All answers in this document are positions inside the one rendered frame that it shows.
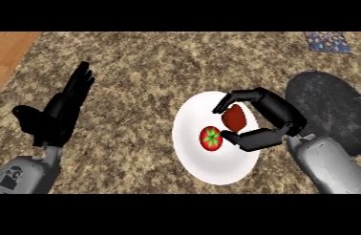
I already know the dark red bell pepper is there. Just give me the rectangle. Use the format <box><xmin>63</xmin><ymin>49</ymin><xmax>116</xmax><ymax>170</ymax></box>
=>
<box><xmin>219</xmin><ymin>104</ymin><xmax>246</xmax><ymax>134</ymax></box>

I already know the white round plate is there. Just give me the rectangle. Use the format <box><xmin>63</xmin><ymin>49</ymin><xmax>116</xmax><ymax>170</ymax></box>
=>
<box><xmin>171</xmin><ymin>91</ymin><xmax>261</xmax><ymax>186</ymax></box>

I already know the blue patterned flat item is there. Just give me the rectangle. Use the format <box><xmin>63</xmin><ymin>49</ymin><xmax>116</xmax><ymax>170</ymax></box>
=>
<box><xmin>303</xmin><ymin>32</ymin><xmax>352</xmax><ymax>53</ymax></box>

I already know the brown wooden surface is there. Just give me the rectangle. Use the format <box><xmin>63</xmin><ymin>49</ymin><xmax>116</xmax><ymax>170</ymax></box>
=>
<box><xmin>0</xmin><ymin>32</ymin><xmax>43</xmax><ymax>88</ymax></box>

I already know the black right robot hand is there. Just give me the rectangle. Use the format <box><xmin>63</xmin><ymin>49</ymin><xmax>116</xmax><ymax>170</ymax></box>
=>
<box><xmin>212</xmin><ymin>87</ymin><xmax>309</xmax><ymax>153</ymax></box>

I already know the dark grey round pan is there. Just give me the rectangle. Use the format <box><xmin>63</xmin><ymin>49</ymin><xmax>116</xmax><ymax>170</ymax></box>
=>
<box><xmin>283</xmin><ymin>71</ymin><xmax>361</xmax><ymax>157</ymax></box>

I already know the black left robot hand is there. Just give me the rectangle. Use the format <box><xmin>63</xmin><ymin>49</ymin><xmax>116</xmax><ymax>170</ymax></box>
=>
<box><xmin>12</xmin><ymin>60</ymin><xmax>96</xmax><ymax>148</ymax></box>

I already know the red tomato with green stem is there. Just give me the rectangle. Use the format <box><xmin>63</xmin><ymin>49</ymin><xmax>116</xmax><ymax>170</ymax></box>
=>
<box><xmin>199</xmin><ymin>125</ymin><xmax>224</xmax><ymax>152</ymax></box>

